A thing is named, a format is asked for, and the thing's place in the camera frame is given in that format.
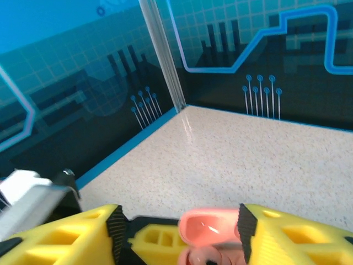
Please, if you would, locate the aluminium frame post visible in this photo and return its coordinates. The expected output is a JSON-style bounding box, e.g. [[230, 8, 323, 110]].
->
[[138, 0, 188, 113]]

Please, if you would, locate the white earbud charging case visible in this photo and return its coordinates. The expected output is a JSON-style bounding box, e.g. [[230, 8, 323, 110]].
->
[[178, 208, 245, 265]]

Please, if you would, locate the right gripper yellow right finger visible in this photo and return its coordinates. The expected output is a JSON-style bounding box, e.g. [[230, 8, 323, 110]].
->
[[237, 203, 353, 265]]

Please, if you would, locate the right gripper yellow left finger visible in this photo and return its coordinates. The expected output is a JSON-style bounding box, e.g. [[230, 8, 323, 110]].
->
[[0, 204, 127, 265]]

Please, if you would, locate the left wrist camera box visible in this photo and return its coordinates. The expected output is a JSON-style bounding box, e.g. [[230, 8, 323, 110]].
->
[[0, 169, 82, 241]]

